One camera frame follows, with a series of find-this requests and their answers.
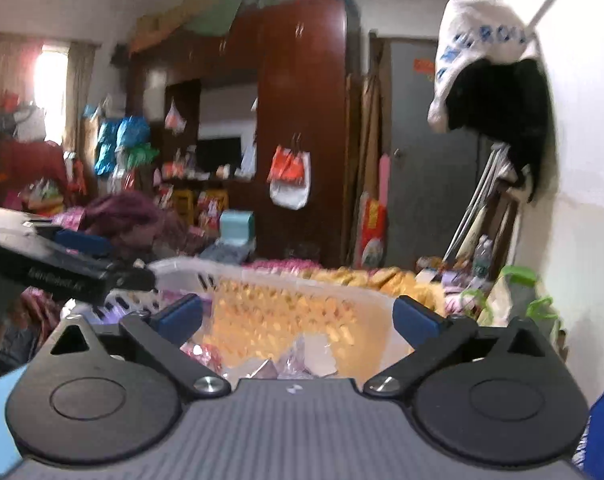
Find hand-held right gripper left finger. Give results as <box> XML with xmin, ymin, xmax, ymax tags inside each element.
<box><xmin>49</xmin><ymin>294</ymin><xmax>231</xmax><ymax>401</ymax></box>

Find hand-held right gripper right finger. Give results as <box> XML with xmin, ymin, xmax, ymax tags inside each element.
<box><xmin>364</xmin><ymin>296</ymin><xmax>558</xmax><ymax>401</ymax></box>

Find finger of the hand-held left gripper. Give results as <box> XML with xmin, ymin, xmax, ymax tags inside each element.
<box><xmin>34</xmin><ymin>221</ymin><xmax>115</xmax><ymax>259</ymax></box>
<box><xmin>101</xmin><ymin>259</ymin><xmax>157</xmax><ymax>293</ymax></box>

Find pink patterned blanket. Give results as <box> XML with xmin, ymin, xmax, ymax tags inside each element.
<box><xmin>49</xmin><ymin>209</ymin><xmax>88</xmax><ymax>231</ymax></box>

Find yellow patterned blanket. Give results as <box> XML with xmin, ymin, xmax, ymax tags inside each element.
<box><xmin>202</xmin><ymin>264</ymin><xmax>447</xmax><ymax>363</ymax></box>

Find pink snack packet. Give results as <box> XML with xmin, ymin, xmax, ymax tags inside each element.
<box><xmin>181</xmin><ymin>342</ymin><xmax>224</xmax><ymax>382</ymax></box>

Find purple clothes pile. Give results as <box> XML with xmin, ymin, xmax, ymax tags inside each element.
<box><xmin>81</xmin><ymin>192</ymin><xmax>195</xmax><ymax>257</ymax></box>

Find yellow wooden stool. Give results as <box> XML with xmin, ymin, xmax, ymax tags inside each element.
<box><xmin>173</xmin><ymin>191</ymin><xmax>195</xmax><ymax>228</ymax></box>

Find red printed sack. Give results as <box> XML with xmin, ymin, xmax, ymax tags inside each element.
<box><xmin>359</xmin><ymin>198</ymin><xmax>389</xmax><ymax>269</ymax></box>

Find clear plastic bottle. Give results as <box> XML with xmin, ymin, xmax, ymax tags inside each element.
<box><xmin>474</xmin><ymin>234</ymin><xmax>495</xmax><ymax>279</ymax></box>

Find red gift box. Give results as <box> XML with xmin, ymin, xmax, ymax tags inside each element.
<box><xmin>197</xmin><ymin>191</ymin><xmax>229</xmax><ymax>233</ymax></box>

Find teal cardboard box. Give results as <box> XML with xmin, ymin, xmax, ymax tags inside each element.
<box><xmin>217</xmin><ymin>210</ymin><xmax>258</xmax><ymax>250</ymax></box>

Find blue plastic bags bundle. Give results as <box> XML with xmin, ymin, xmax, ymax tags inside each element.
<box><xmin>93</xmin><ymin>115</ymin><xmax>160</xmax><ymax>177</ymax></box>

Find white and purple packet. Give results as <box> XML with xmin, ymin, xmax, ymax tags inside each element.
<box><xmin>222</xmin><ymin>334</ymin><xmax>339</xmax><ymax>382</ymax></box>

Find pink board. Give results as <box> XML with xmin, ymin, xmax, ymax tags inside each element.
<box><xmin>378</xmin><ymin>156</ymin><xmax>391</xmax><ymax>202</ymax></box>

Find beige curtain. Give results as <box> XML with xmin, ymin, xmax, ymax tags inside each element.
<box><xmin>63</xmin><ymin>41</ymin><xmax>99</xmax><ymax>163</ymax></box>

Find grey door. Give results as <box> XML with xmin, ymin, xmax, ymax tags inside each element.
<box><xmin>386</xmin><ymin>40</ymin><xmax>485</xmax><ymax>272</ymax></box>

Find bright window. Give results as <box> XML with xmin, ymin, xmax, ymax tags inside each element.
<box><xmin>33</xmin><ymin>44</ymin><xmax>72</xmax><ymax>145</ymax></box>

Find black television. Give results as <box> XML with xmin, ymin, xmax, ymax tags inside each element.
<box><xmin>196</xmin><ymin>136</ymin><xmax>244</xmax><ymax>174</ymax></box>

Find small hanging plastic bag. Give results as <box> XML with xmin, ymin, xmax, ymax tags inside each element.
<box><xmin>163</xmin><ymin>99</ymin><xmax>188</xmax><ymax>134</ymax></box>

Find red and white shopping bag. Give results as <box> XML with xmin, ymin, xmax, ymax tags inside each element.
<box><xmin>266</xmin><ymin>144</ymin><xmax>313</xmax><ymax>211</ymax></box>

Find brown wooden wardrobe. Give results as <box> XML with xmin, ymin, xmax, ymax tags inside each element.
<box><xmin>126</xmin><ymin>0</ymin><xmax>352</xmax><ymax>268</ymax></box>

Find black hanging garment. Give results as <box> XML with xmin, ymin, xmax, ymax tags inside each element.
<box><xmin>444</xmin><ymin>57</ymin><xmax>554</xmax><ymax>204</ymax></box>

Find flat cardboard box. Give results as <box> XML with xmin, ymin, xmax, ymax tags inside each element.
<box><xmin>129</xmin><ymin>0</ymin><xmax>218</xmax><ymax>56</ymax></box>

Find green cloth bundle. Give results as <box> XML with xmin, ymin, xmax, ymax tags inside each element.
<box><xmin>182</xmin><ymin>0</ymin><xmax>308</xmax><ymax>37</ymax></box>

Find white printed plastic bag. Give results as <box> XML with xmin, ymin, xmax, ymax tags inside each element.
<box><xmin>427</xmin><ymin>0</ymin><xmax>541</xmax><ymax>134</ymax></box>

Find green handled bag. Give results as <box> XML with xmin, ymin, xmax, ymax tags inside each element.
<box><xmin>458</xmin><ymin>265</ymin><xmax>560</xmax><ymax>333</ymax></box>

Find metal frame rods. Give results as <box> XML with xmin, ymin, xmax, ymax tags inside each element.
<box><xmin>441</xmin><ymin>141</ymin><xmax>510</xmax><ymax>267</ymax></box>

